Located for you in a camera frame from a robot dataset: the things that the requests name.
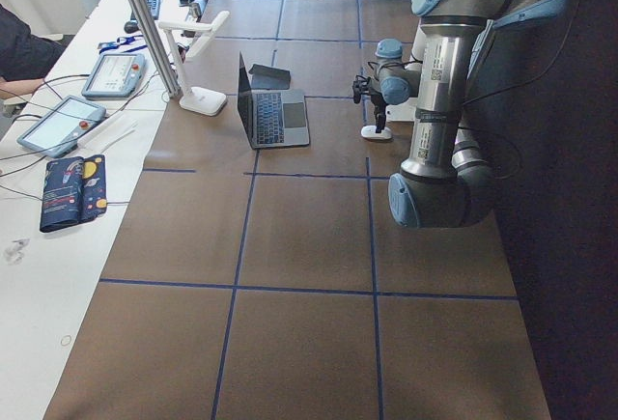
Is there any blue lanyard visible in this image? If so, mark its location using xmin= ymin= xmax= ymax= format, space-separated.
xmin=98 ymin=34 xmax=148 ymax=54

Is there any navy space print pouch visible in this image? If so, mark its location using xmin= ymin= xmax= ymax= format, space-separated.
xmin=39 ymin=154 xmax=107 ymax=233

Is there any silver metal cylinder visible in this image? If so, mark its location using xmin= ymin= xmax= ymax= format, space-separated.
xmin=188 ymin=0 xmax=207 ymax=19

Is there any lower teach pendant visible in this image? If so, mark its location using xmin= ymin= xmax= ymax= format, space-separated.
xmin=17 ymin=96 xmax=106 ymax=158

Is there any teach pendant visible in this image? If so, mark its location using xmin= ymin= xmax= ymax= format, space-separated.
xmin=17 ymin=96 xmax=106 ymax=158
xmin=81 ymin=53 xmax=146 ymax=100

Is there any white desk lamp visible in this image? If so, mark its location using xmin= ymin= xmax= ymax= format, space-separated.
xmin=156 ymin=11 xmax=230 ymax=116

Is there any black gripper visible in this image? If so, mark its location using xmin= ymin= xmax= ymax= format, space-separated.
xmin=371 ymin=94 xmax=386 ymax=132

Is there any person in dark shirt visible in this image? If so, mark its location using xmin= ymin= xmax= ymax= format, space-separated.
xmin=1 ymin=6 xmax=65 ymax=99

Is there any white computer mouse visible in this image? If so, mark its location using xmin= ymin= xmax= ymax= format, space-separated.
xmin=360 ymin=126 xmax=392 ymax=141

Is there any aluminium frame post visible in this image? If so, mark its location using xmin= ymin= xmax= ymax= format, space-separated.
xmin=128 ymin=0 xmax=181 ymax=98

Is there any grey laptop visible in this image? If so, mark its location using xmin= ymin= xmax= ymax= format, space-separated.
xmin=237 ymin=53 xmax=310 ymax=150

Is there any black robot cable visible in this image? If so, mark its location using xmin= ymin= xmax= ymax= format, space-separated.
xmin=364 ymin=56 xmax=423 ymax=84

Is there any upper teach pendant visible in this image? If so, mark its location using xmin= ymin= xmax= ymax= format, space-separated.
xmin=81 ymin=53 xmax=146 ymax=100

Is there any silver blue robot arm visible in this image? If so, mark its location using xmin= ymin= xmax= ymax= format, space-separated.
xmin=375 ymin=0 xmax=567 ymax=228

